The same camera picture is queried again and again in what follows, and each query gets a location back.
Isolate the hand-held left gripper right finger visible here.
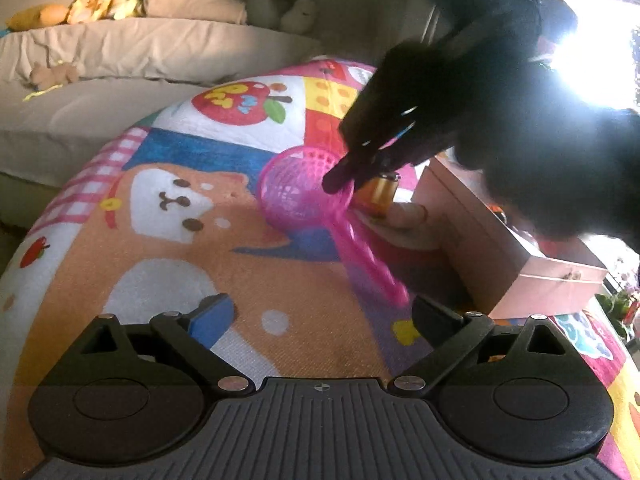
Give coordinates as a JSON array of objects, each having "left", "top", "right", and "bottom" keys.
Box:
[{"left": 389, "top": 294, "right": 586, "bottom": 395}]

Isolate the brown gold jar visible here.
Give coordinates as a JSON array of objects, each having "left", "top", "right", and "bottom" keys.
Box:
[{"left": 356, "top": 170, "right": 402, "bottom": 221}]

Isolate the small potted plant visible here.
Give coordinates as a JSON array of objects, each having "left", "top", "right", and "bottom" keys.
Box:
[{"left": 597, "top": 260, "right": 640, "bottom": 342}]

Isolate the pink cardboard box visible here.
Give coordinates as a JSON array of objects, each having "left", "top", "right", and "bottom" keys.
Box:
[{"left": 412, "top": 156, "right": 610, "bottom": 321}]

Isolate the yellow cushion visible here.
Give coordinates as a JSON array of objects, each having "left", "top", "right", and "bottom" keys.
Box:
[{"left": 5, "top": 4, "right": 69, "bottom": 31}]

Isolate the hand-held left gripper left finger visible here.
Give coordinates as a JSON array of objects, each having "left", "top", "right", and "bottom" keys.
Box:
[{"left": 60, "top": 294, "right": 253, "bottom": 394}]

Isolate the grey white plush toy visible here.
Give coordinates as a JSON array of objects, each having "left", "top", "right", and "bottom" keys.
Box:
[{"left": 246, "top": 0, "right": 296, "bottom": 31}]

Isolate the orange plush toy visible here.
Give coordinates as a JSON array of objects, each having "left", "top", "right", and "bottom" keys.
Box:
[{"left": 66, "top": 0, "right": 132, "bottom": 24}]

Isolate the small beige plush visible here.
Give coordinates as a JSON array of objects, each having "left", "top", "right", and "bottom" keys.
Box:
[{"left": 29, "top": 61, "right": 81, "bottom": 89}]

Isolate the white bear plush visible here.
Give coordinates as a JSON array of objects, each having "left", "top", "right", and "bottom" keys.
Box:
[{"left": 279, "top": 0, "right": 321, "bottom": 36}]

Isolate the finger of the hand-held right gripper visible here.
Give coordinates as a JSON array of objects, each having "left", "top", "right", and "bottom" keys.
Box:
[
  {"left": 379, "top": 124, "right": 452, "bottom": 172},
  {"left": 321, "top": 139, "right": 397, "bottom": 197}
]

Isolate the colourful printed play mat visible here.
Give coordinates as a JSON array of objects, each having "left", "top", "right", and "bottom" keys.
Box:
[{"left": 0, "top": 57, "right": 640, "bottom": 480}]

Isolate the beige covered bed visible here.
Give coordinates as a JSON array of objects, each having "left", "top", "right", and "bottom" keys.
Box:
[{"left": 0, "top": 16, "right": 386, "bottom": 233}]

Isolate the pink plastic strainer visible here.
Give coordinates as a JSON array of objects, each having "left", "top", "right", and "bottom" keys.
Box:
[{"left": 256, "top": 145, "right": 412, "bottom": 307}]

